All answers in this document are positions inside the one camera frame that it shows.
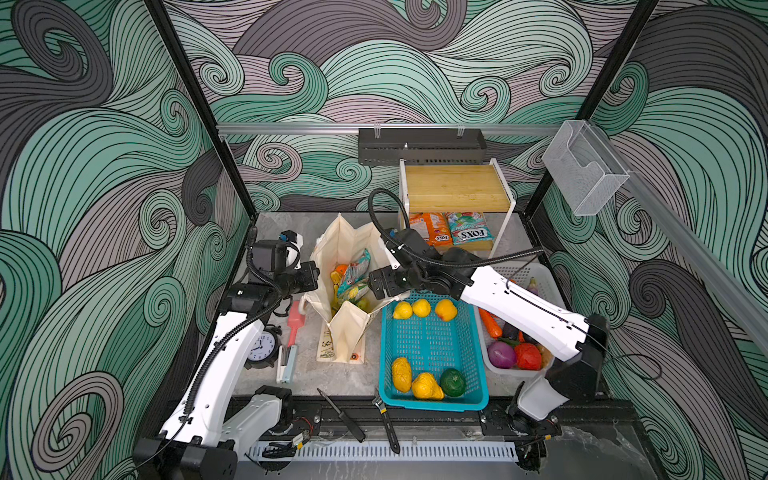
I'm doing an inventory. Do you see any pink green candy bag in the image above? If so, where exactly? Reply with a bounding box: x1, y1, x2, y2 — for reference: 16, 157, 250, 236
340, 249, 371, 287

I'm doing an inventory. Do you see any white wooden shelf rack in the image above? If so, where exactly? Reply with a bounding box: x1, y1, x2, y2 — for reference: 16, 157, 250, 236
399, 159, 516, 256

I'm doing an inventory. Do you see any white plastic basket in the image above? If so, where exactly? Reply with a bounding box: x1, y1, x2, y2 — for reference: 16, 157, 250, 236
470, 261, 565, 381

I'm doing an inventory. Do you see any orange Fox's candy bag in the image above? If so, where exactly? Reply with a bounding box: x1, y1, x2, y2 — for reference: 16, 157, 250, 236
409, 212, 453, 248

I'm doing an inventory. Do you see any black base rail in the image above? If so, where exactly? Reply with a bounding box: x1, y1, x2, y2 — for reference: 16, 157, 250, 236
265, 396, 567, 443

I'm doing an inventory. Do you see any black wall tray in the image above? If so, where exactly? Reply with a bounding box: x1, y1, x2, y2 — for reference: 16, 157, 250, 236
357, 127, 487, 166

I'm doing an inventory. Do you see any red tomato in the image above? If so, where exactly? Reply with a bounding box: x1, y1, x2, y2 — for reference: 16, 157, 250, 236
514, 343, 543, 371

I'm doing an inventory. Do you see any black adjustable wrench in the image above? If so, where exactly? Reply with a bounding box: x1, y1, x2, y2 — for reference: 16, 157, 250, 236
372, 391, 401, 455

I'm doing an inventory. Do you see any large yellow pear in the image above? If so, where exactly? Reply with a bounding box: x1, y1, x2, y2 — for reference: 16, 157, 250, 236
411, 372, 445, 401

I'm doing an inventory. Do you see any yellow lemon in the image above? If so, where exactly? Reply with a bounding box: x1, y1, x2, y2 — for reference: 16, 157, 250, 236
392, 301, 413, 320
411, 299, 432, 318

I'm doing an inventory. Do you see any yellow banana bunch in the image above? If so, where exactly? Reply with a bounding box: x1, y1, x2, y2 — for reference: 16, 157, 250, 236
330, 270, 343, 298

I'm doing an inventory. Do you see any yellow starfruit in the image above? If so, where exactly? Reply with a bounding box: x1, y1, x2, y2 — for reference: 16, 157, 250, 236
391, 357, 413, 393

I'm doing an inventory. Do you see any orange carrot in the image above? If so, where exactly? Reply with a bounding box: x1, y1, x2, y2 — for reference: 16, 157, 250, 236
478, 308, 503, 339

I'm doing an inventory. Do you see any purple onion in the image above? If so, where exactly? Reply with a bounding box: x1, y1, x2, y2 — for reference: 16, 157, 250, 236
487, 341, 517, 370

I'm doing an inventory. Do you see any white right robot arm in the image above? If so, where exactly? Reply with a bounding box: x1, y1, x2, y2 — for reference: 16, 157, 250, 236
369, 228, 609, 421

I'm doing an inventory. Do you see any yellow orange peach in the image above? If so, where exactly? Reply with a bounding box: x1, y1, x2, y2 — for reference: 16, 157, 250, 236
434, 299, 458, 322

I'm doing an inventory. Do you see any black alarm clock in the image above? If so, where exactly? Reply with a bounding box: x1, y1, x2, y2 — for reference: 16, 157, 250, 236
244, 325, 283, 370

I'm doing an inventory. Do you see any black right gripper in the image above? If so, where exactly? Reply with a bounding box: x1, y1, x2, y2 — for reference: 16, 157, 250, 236
365, 260, 433, 297

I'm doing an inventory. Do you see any teal Fox's candy bag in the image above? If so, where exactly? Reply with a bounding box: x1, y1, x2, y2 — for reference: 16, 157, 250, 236
446, 212, 494, 246

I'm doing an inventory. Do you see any pink handled brush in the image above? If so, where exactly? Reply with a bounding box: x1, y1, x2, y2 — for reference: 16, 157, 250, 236
276, 298, 306, 384

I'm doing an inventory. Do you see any cream floral tote bag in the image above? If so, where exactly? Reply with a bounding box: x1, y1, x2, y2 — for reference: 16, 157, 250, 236
300, 216, 406, 364

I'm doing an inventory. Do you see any clear acrylic wall holder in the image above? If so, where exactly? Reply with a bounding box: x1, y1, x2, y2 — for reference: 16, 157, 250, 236
543, 120, 629, 217

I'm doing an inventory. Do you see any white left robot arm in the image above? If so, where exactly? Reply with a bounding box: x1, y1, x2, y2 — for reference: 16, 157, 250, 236
126, 231, 319, 479

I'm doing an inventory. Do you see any yellow green candy bag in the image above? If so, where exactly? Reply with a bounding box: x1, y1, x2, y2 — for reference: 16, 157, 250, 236
335, 281, 370, 308

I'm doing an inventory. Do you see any teal plastic basket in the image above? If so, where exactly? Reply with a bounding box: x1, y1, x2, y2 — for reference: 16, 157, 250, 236
379, 300, 489, 412

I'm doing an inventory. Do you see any purple eggplant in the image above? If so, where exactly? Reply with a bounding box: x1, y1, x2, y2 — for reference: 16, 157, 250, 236
527, 278, 539, 295

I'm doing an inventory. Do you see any white slotted cable duct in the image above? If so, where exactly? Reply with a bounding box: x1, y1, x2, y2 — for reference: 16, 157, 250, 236
275, 441, 518, 463

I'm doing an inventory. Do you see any green avocado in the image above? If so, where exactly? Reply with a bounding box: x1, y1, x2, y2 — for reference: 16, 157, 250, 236
439, 368, 467, 398

